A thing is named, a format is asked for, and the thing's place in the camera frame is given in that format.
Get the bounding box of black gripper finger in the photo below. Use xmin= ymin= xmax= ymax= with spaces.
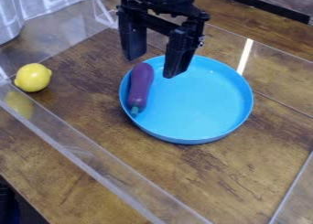
xmin=120 ymin=14 xmax=148 ymax=60
xmin=164 ymin=20 xmax=205 ymax=79

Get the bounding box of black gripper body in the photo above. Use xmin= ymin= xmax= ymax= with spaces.
xmin=118 ymin=0 xmax=211 ymax=36

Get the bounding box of purple toy eggplant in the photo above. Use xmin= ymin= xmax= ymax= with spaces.
xmin=128 ymin=62 xmax=154 ymax=117

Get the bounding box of blue round tray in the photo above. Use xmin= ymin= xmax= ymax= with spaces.
xmin=129 ymin=56 xmax=253 ymax=144

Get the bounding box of dark baseboard strip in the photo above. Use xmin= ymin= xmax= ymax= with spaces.
xmin=232 ymin=0 xmax=311 ymax=25

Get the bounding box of yellow lemon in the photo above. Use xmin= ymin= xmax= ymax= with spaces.
xmin=14 ymin=63 xmax=53 ymax=92

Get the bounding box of grey patterned curtain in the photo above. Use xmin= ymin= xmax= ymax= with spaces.
xmin=0 ymin=0 xmax=85 ymax=45

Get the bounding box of clear acrylic barrier wall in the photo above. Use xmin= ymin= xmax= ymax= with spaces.
xmin=0 ymin=0 xmax=313 ymax=224

